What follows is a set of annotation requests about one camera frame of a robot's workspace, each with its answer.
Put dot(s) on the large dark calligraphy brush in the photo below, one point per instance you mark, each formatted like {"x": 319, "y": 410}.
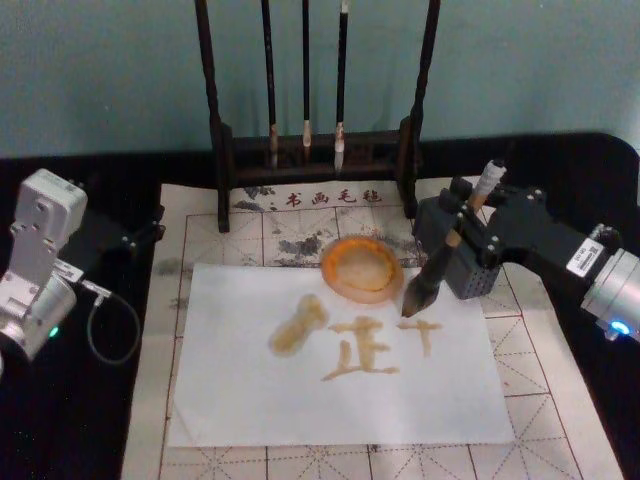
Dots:
{"x": 425, "y": 290}

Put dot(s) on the black table cloth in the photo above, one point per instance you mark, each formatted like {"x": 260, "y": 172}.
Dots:
{"x": 55, "y": 430}

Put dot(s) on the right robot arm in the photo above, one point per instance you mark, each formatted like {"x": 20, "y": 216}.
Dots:
{"x": 612, "y": 285}

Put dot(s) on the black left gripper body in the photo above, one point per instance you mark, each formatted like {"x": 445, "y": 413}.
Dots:
{"x": 97, "y": 235}

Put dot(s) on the orange round water dish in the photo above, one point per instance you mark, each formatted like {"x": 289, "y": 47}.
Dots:
{"x": 360, "y": 272}

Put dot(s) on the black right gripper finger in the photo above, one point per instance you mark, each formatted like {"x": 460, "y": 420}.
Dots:
{"x": 472, "y": 280}
{"x": 432, "y": 225}

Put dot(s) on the dark wooden brush rack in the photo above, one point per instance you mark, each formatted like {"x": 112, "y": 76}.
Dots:
{"x": 222, "y": 150}

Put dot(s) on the grid-printed felt calligraphy mat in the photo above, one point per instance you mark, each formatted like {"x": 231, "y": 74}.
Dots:
{"x": 525, "y": 400}

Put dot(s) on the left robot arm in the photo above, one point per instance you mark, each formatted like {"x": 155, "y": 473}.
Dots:
{"x": 35, "y": 220}

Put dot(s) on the thin black hanging brush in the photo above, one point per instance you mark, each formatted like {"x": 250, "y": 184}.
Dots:
{"x": 305, "y": 75}

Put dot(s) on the thick black hanging brush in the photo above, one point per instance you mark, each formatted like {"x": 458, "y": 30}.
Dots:
{"x": 270, "y": 75}

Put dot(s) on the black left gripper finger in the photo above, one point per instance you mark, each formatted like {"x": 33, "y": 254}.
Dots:
{"x": 147, "y": 235}

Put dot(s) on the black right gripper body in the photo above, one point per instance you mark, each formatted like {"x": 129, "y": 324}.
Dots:
{"x": 525, "y": 225}

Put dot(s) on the white paper sheet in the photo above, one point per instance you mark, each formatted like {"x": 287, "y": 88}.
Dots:
{"x": 250, "y": 390}

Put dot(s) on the white-capped black hanging brush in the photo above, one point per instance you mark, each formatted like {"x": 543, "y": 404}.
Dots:
{"x": 341, "y": 75}

